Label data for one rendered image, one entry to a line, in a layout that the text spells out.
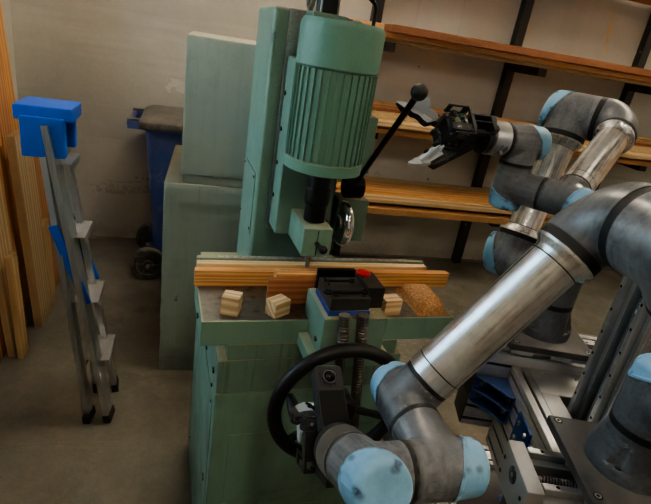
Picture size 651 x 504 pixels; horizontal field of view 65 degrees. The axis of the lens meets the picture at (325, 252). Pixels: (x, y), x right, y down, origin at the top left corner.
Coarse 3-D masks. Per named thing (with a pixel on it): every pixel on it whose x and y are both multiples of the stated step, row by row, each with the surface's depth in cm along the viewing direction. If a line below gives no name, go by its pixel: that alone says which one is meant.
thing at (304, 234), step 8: (296, 216) 122; (296, 224) 121; (304, 224) 117; (312, 224) 118; (320, 224) 119; (328, 224) 120; (288, 232) 128; (296, 232) 121; (304, 232) 115; (312, 232) 116; (320, 232) 116; (328, 232) 117; (296, 240) 121; (304, 240) 116; (312, 240) 116; (320, 240) 117; (328, 240) 118; (304, 248) 117; (312, 248) 117; (328, 248) 118
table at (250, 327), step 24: (216, 288) 118; (240, 288) 120; (264, 288) 122; (216, 312) 108; (240, 312) 110; (264, 312) 111; (408, 312) 122; (216, 336) 106; (240, 336) 108; (264, 336) 110; (288, 336) 112; (384, 336) 119; (408, 336) 121; (432, 336) 124
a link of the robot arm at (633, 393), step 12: (636, 360) 91; (648, 360) 88; (636, 372) 89; (648, 372) 87; (624, 384) 92; (636, 384) 89; (648, 384) 87; (624, 396) 91; (636, 396) 89; (648, 396) 86; (612, 408) 95; (624, 408) 91; (636, 408) 88; (648, 408) 86; (624, 420) 91; (636, 420) 89; (648, 420) 87; (636, 432) 89; (648, 432) 88
